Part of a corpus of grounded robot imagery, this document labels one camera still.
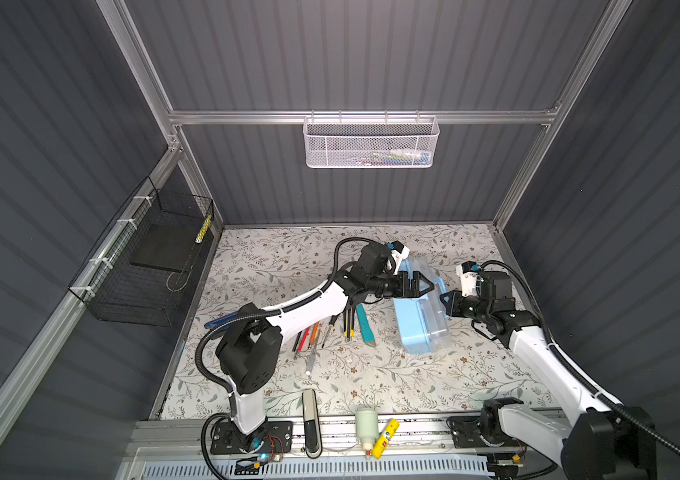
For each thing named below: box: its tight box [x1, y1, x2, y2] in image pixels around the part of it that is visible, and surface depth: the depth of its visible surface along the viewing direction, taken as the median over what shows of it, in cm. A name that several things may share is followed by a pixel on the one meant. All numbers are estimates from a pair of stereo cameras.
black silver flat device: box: [302, 389, 323, 459], surface depth 74 cm
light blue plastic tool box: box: [394, 257, 452, 354], surface depth 80 cm
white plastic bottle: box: [355, 409, 378, 460], surface depth 71 cm
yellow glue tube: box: [372, 418, 400, 460], surface depth 73 cm
